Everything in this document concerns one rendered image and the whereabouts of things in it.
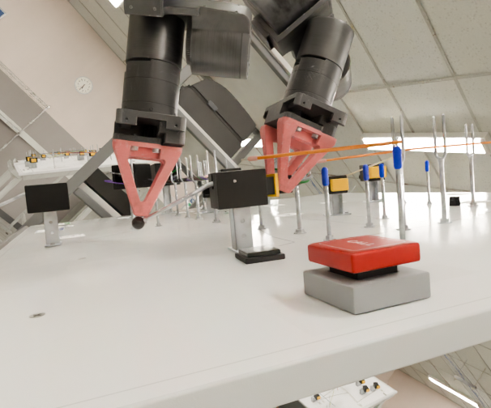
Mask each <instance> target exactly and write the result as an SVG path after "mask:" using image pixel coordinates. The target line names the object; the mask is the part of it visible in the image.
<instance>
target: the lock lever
mask: <svg viewBox="0 0 491 408"><path fill-rule="evenodd" d="M212 186H213V181H212V182H209V183H206V184H205V185H203V186H201V187H199V188H198V189H196V190H194V191H193V192H191V193H188V194H187V195H185V196H183V197H182V198H179V199H177V200H176V201H174V202H172V203H170V204H168V205H167V206H164V207H162V208H160V209H159V210H157V211H155V212H153V213H151V214H150V215H149V216H143V221H144V222H145V223H147V221H148V220H149V219H152V218H154V217H156V216H157V215H160V214H161V213H163V212H165V211H167V210H169V209H171V208H172V207H174V206H176V205H178V204H180V203H182V202H184V201H185V200H187V199H189V198H192V197H193V196H194V195H196V194H198V193H200V192H202V191H204V190H205V189H207V188H209V187H212Z"/></svg>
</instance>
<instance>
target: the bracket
mask: <svg viewBox="0 0 491 408"><path fill-rule="evenodd" d="M228 212H229V222H230V231H231V241H232V247H228V249H229V250H231V251H233V252H235V253H238V249H243V248H249V247H254V244H253V234H252V225H251V215H250V206H248V207H240V208H232V209H228Z"/></svg>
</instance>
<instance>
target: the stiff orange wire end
mask: <svg viewBox="0 0 491 408"><path fill-rule="evenodd" d="M397 143H398V144H400V143H402V140H395V141H389V142H375V143H367V144H361V145H353V146H346V147H332V148H325V149H317V150H311V151H297V152H289V153H283V154H275V155H262V156H256V155H255V156H249V157H248V158H247V159H241V160H248V161H257V160H259V159H271V158H279V157H287V156H294V155H308V154H316V153H323V152H331V151H346V150H353V149H361V148H368V147H382V146H390V145H391V144H397Z"/></svg>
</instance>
